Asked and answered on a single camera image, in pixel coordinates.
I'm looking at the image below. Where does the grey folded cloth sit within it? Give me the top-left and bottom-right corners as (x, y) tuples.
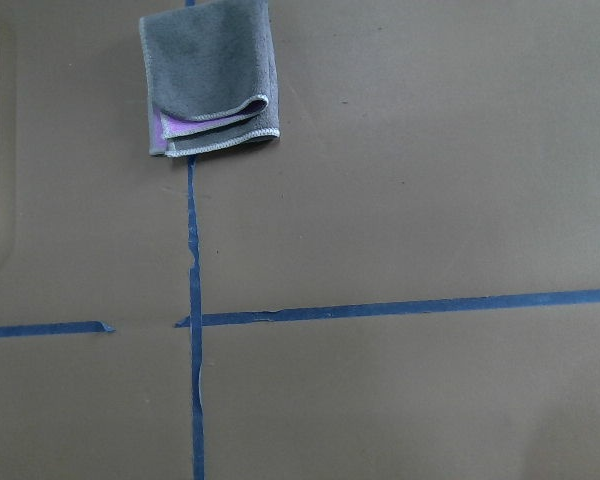
(139, 1), (280, 158)

